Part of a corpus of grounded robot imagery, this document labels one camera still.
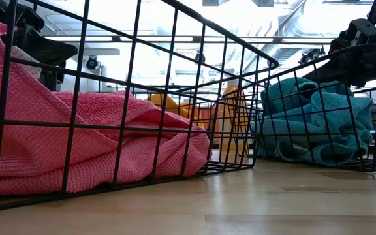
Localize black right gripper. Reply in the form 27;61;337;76
304;18;376;88

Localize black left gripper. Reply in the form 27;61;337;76
0;0;78;93

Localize light blue microfiber towel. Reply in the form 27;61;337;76
310;91;375;154

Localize teal microfiber towel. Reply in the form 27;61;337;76
250;110;368;168
260;77;355;115

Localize orange microfiber towel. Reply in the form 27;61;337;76
180;101;208;130
148;93;195;120

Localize black camera on mount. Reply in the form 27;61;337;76
298;46;326;66

